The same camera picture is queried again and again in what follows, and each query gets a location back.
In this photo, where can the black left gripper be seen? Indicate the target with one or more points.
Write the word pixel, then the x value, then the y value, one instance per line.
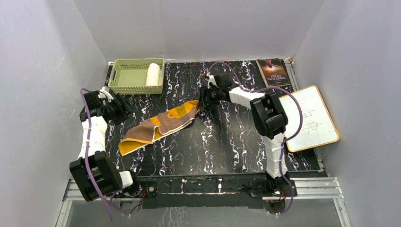
pixel 124 110

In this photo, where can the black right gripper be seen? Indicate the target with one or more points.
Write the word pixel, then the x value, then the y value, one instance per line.
pixel 204 92

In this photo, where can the white towel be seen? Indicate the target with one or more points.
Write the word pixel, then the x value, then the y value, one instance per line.
pixel 152 75

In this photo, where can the orange patterned towel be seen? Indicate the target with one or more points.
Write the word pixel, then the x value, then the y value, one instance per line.
pixel 158 127

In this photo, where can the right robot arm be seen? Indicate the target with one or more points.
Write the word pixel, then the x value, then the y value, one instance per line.
pixel 269 117

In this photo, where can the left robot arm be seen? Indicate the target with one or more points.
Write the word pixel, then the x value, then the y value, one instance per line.
pixel 93 171

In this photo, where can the light green plastic basket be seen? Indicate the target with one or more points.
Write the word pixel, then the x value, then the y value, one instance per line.
pixel 128 76

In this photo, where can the dark book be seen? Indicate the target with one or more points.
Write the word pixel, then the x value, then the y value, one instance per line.
pixel 274 72

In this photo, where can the wood framed whiteboard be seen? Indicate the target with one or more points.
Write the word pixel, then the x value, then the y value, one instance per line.
pixel 318 127

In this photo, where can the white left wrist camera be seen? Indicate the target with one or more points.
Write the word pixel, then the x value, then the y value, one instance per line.
pixel 105 93

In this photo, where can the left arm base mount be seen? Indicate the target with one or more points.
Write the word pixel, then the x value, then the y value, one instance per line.
pixel 144 189

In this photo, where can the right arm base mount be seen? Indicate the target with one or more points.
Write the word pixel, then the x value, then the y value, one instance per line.
pixel 271 188

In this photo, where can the aluminium rail frame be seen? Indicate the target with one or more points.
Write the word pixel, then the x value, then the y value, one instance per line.
pixel 225 185

